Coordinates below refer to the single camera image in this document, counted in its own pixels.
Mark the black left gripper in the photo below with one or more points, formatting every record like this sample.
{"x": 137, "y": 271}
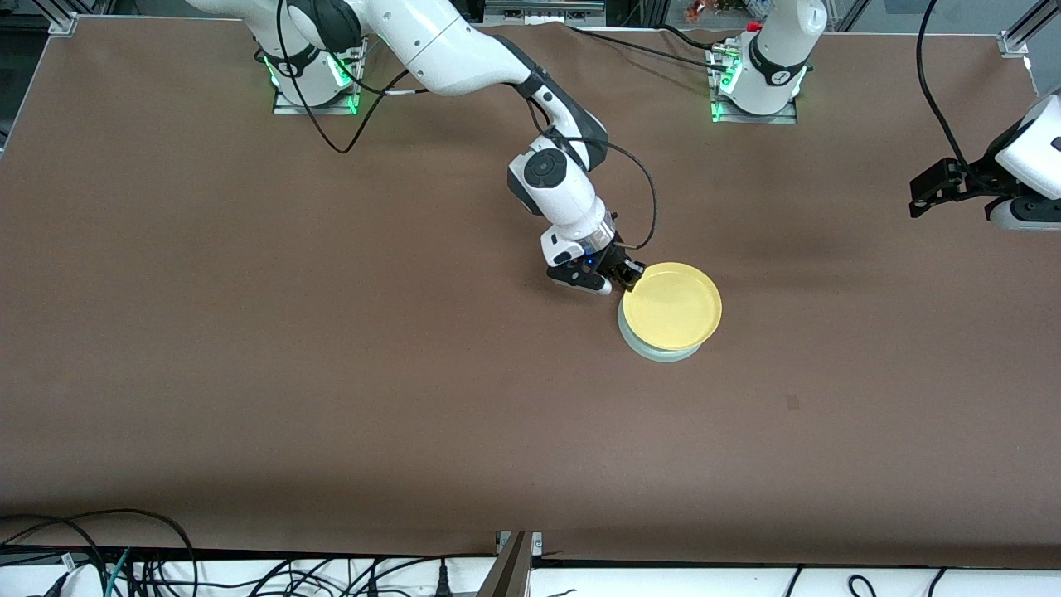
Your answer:
{"x": 968, "y": 183}

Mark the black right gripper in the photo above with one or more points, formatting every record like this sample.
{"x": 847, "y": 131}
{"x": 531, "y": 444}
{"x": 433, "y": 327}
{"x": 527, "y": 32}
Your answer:
{"x": 615, "y": 259}

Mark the yellow plate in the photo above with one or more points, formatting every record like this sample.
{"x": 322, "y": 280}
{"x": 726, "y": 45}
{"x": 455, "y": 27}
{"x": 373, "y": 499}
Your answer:
{"x": 671, "y": 307}

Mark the pale green plate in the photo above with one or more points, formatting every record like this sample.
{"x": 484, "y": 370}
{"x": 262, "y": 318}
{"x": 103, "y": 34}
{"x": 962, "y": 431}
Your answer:
{"x": 655, "y": 353}

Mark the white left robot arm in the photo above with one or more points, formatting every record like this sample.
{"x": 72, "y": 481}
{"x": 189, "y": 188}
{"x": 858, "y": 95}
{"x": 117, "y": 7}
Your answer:
{"x": 775, "y": 58}

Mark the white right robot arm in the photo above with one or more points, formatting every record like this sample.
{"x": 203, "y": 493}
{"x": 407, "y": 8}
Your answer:
{"x": 564, "y": 195}

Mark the brown table mat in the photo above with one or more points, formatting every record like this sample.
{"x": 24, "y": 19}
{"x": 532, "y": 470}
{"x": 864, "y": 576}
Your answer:
{"x": 414, "y": 373}

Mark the black power plug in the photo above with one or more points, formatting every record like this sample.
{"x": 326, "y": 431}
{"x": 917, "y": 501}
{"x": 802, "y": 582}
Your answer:
{"x": 443, "y": 580}

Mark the metal corner bracket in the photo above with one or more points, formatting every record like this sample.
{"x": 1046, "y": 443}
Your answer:
{"x": 1014, "y": 46}
{"x": 63, "y": 25}

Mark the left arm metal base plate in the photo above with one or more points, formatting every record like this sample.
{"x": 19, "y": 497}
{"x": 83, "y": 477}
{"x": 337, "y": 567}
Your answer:
{"x": 750, "y": 118}

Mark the aluminium profile post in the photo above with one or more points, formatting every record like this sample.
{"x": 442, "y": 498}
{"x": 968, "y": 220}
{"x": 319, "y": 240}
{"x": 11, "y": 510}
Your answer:
{"x": 510, "y": 568}

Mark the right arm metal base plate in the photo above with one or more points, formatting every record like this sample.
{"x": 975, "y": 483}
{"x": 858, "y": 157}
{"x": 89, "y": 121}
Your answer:
{"x": 286, "y": 106}

